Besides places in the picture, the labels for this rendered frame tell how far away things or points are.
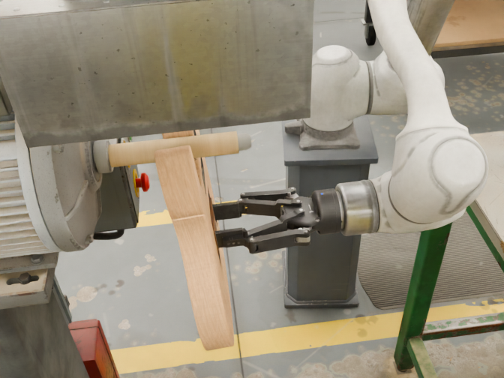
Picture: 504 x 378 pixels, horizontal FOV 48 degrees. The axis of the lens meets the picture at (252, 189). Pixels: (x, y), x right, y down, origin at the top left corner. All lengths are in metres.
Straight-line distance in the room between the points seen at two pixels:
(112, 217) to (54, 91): 0.60
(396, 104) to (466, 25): 1.55
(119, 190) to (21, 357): 0.34
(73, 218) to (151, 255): 1.65
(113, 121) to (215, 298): 0.33
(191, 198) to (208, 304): 0.18
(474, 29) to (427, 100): 2.28
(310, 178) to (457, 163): 1.00
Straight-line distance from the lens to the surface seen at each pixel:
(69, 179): 0.74
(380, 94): 1.64
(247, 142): 0.81
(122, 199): 1.13
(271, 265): 2.31
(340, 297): 2.16
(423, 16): 1.42
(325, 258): 1.99
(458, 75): 3.61
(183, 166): 0.70
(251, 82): 0.59
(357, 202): 0.93
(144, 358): 2.11
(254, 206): 0.97
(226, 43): 0.56
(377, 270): 2.31
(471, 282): 2.36
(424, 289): 1.70
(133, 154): 0.81
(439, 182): 0.77
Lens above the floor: 1.73
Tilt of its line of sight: 41 degrees down
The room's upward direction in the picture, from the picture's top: 3 degrees counter-clockwise
